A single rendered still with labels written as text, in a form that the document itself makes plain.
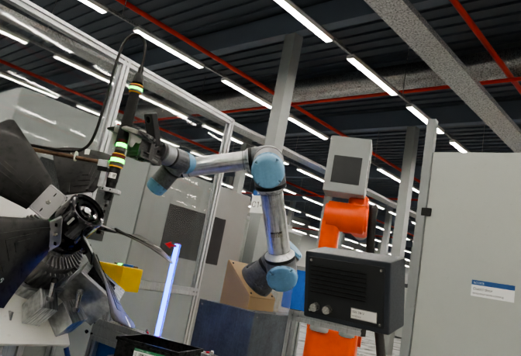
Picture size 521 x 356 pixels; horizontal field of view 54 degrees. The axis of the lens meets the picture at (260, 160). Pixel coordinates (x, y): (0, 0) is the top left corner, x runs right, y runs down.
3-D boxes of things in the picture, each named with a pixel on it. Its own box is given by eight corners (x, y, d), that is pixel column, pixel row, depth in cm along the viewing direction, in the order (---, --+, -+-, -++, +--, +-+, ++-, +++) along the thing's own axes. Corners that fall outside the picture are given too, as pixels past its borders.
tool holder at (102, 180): (88, 187, 157) (96, 157, 159) (95, 191, 164) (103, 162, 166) (116, 192, 157) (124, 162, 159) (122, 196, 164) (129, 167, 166)
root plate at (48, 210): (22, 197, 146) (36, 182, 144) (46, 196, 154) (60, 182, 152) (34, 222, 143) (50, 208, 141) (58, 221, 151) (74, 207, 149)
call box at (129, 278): (91, 287, 200) (98, 260, 202) (112, 289, 207) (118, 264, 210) (117, 294, 190) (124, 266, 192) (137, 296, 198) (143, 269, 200)
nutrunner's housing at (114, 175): (98, 198, 158) (134, 63, 168) (102, 199, 162) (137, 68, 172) (111, 200, 158) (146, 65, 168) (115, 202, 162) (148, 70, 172)
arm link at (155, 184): (166, 190, 197) (184, 170, 194) (159, 200, 186) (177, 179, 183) (150, 177, 195) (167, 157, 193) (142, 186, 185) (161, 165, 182)
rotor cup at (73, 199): (32, 214, 148) (60, 188, 144) (70, 212, 161) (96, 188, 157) (53, 257, 144) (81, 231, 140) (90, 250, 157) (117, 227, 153)
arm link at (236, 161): (281, 138, 200) (160, 153, 204) (281, 144, 190) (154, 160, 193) (285, 166, 203) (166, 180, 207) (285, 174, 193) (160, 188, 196)
